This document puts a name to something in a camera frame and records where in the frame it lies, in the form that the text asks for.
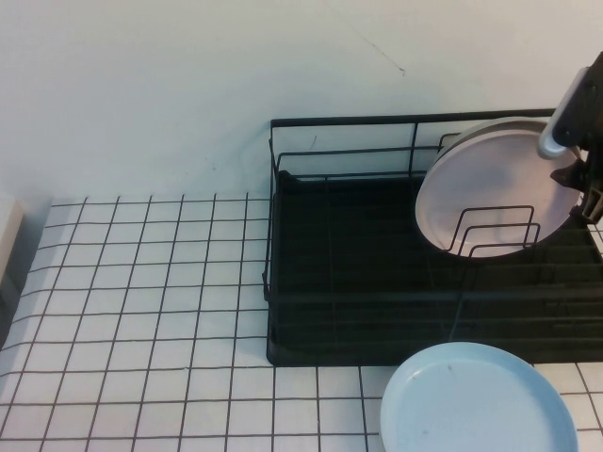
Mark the pink round plate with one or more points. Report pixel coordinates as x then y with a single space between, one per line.
485 188

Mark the white grid pattern tablecloth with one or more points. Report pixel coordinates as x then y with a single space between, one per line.
141 306

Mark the grey round plate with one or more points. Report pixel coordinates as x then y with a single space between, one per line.
499 122

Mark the light blue round plate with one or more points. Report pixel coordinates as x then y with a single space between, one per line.
471 405

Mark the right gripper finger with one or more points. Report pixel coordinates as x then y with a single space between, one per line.
592 202
571 175

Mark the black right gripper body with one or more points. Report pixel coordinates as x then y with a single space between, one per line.
586 117

